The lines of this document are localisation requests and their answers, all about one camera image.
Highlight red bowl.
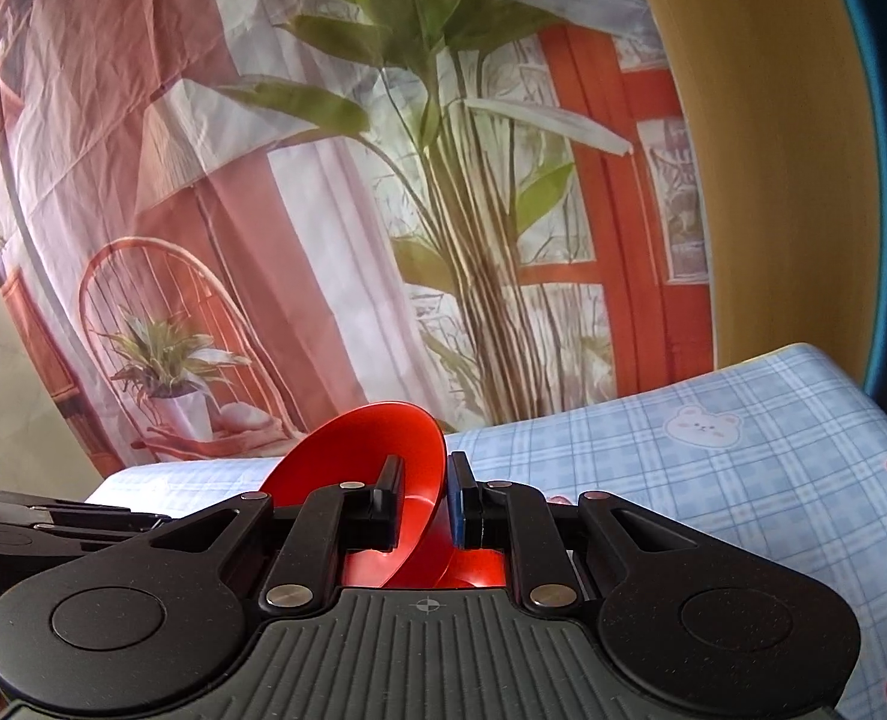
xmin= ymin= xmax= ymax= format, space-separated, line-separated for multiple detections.
xmin=261 ymin=401 xmax=507 ymax=590

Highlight printed room scene backdrop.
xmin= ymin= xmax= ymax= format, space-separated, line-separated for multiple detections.
xmin=0 ymin=0 xmax=714 ymax=475

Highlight blue plaid tablecloth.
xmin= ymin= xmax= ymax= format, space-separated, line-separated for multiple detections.
xmin=82 ymin=341 xmax=887 ymax=720

